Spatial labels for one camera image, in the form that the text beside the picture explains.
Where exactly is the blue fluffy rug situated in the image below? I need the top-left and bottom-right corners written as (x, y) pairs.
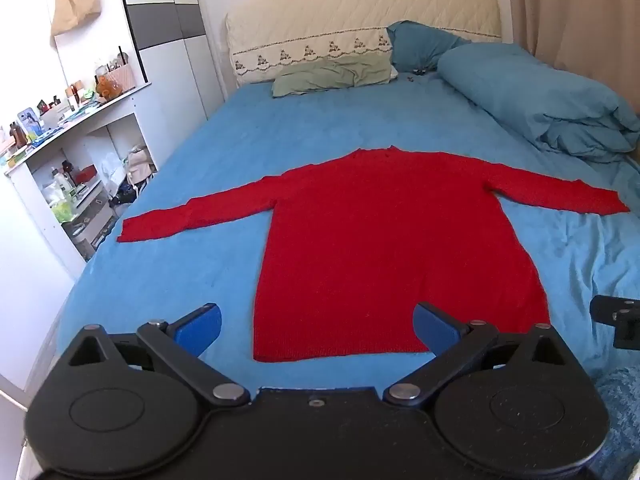
top-left (594, 364), bottom-right (640, 467)

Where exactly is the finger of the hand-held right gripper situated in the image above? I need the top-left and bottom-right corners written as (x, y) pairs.
top-left (590, 295), bottom-right (640, 352)

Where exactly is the orange plush toy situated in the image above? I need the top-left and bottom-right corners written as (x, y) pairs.
top-left (95, 76), bottom-right (124, 102)

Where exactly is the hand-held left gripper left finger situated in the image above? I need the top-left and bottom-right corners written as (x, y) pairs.
top-left (67, 303), bottom-right (251, 408)

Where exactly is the cream quilted headboard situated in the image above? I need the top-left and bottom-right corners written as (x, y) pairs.
top-left (225, 0), bottom-right (502, 86)

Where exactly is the red knit sweater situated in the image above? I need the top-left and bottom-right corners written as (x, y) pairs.
top-left (117, 146), bottom-right (631, 363)

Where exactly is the white and grey wardrobe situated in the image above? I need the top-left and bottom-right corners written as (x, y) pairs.
top-left (115, 0), bottom-right (226, 171)

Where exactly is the blue bed sheet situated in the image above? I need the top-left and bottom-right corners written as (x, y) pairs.
top-left (55, 42), bottom-right (640, 401)

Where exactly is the dark blue pillow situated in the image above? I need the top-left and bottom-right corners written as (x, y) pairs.
top-left (386, 20), bottom-right (471, 73)

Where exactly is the green bag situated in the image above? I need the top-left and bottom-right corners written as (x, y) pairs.
top-left (50, 199), bottom-right (77, 224)

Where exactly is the blue rolled duvet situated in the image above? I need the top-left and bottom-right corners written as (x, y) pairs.
top-left (437, 42), bottom-right (640, 163)

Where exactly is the white shelf unit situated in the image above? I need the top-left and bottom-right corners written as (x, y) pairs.
top-left (2, 80), bottom-right (158, 263)

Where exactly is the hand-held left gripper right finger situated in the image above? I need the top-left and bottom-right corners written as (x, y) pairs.
top-left (384, 302), bottom-right (586, 406)

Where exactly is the red box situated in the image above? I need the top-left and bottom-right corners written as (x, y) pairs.
top-left (70, 164), bottom-right (97, 187)

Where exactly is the green pillow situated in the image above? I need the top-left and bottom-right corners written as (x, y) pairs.
top-left (271, 52), bottom-right (398, 98)

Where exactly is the beige curtain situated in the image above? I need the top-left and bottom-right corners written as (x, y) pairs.
top-left (517, 0), bottom-right (640, 106)

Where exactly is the pink storage basket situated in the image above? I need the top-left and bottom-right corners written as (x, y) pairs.
top-left (106, 60), bottom-right (137, 92)

